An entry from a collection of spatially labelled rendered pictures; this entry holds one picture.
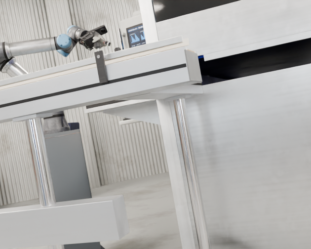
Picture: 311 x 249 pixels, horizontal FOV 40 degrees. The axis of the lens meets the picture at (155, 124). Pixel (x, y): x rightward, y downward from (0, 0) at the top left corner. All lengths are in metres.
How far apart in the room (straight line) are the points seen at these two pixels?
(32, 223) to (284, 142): 1.09
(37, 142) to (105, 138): 4.92
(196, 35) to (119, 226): 1.02
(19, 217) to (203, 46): 1.08
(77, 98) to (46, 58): 5.13
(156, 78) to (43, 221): 0.58
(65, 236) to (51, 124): 1.10
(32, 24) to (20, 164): 1.98
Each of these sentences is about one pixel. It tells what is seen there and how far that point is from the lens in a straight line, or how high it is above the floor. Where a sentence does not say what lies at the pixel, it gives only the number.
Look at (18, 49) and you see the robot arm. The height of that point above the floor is 1.28.
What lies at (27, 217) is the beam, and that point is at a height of 0.53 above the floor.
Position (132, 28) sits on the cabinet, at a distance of 3.26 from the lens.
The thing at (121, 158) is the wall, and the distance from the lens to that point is 6.34.
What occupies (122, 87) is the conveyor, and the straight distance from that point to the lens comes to 1.21.
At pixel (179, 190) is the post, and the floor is 0.42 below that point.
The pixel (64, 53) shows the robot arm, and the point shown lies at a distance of 2.60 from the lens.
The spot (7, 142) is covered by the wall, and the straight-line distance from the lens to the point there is 6.35.
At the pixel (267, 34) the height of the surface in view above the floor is 1.04.
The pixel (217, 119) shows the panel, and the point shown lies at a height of 0.71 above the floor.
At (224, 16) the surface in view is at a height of 1.16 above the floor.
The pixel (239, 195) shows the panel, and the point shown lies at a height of 0.36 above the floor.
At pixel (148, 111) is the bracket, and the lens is 2.17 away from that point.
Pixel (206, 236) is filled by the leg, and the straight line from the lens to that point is 1.85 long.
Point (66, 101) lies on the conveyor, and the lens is 1.29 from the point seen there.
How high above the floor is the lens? 0.75
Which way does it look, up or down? level
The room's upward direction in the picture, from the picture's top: 10 degrees counter-clockwise
